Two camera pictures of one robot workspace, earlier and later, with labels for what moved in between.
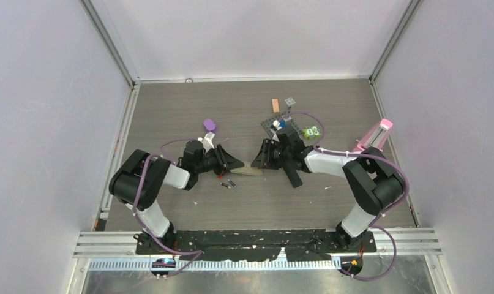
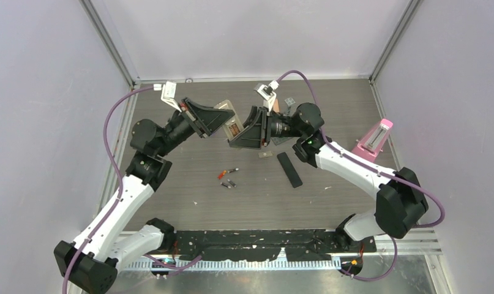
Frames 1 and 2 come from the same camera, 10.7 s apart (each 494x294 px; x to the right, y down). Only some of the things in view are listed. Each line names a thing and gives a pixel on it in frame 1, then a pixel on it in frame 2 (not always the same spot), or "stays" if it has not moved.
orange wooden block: (275, 105) stays
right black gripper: (264, 160) → (257, 130)
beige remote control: (247, 169) → (234, 126)
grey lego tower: (289, 101) stays
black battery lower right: (232, 183) stays
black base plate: (255, 245) stays
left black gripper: (225, 162) → (207, 119)
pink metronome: (376, 138) stays
